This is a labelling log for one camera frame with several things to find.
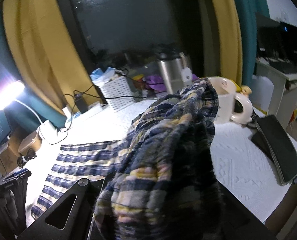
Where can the blue yellow plaid pants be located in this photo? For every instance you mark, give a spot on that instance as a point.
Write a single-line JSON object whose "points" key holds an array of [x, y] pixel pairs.
{"points": [[163, 184]]}

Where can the purple cloth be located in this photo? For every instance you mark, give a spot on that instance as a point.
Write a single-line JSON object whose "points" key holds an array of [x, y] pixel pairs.
{"points": [[156, 83]]}

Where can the white perforated basket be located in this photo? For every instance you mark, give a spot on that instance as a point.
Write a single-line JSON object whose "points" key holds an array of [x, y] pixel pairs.
{"points": [[116, 91]]}

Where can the stainless steel thermos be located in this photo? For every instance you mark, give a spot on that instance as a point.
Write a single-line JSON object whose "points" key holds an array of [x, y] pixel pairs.
{"points": [[174, 70]]}

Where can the blue tissue pack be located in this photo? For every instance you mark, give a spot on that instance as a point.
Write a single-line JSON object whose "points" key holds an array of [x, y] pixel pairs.
{"points": [[99, 74]]}

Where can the black power adapter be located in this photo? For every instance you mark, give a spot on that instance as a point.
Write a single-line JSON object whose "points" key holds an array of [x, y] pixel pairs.
{"points": [[80, 103]]}

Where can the cream ceramic mug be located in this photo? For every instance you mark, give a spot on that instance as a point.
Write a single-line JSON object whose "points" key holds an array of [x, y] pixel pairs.
{"points": [[233, 106]]}

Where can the white desk lamp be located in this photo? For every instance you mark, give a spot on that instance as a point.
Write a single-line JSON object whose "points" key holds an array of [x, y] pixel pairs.
{"points": [[25, 108]]}

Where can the white textured bed cover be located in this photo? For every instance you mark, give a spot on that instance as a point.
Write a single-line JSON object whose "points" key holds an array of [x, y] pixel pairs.
{"points": [[238, 159]]}

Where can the tan lidded plastic container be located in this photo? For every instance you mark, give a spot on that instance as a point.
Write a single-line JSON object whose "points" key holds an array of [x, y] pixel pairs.
{"points": [[31, 142]]}

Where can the black smartphone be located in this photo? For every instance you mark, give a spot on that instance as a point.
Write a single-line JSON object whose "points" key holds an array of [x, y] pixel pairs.
{"points": [[272, 139]]}

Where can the yellow curtain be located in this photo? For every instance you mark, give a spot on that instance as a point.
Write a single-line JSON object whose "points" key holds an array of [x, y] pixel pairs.
{"points": [[57, 43]]}

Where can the white side desk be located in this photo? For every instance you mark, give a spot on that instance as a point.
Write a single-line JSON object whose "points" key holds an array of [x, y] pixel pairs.
{"points": [[283, 103]]}

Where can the black computer monitor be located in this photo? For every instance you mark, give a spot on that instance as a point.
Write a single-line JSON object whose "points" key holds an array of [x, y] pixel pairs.
{"points": [[277, 40]]}

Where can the cardboard box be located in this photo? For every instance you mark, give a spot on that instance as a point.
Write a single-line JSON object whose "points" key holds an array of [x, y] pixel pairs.
{"points": [[8, 158]]}

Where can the teal curtain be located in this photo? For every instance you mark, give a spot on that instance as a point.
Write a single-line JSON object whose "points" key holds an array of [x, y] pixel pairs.
{"points": [[246, 9]]}

